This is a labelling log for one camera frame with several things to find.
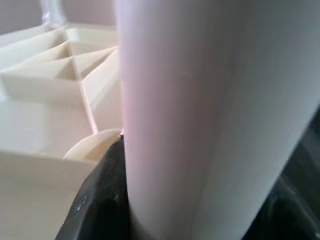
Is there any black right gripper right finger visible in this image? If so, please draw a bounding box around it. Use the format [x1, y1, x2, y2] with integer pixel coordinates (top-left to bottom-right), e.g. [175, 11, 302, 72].
[253, 174, 320, 240]

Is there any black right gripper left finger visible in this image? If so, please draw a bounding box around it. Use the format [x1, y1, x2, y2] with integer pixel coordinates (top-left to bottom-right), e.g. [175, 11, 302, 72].
[56, 135, 133, 240]

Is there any white plastic table top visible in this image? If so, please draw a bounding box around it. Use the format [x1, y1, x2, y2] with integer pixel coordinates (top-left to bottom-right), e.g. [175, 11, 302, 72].
[0, 21, 126, 240]

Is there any white plastic table leg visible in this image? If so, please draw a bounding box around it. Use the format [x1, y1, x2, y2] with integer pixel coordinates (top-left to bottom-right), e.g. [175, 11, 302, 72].
[40, 0, 68, 27]
[113, 0, 320, 240]

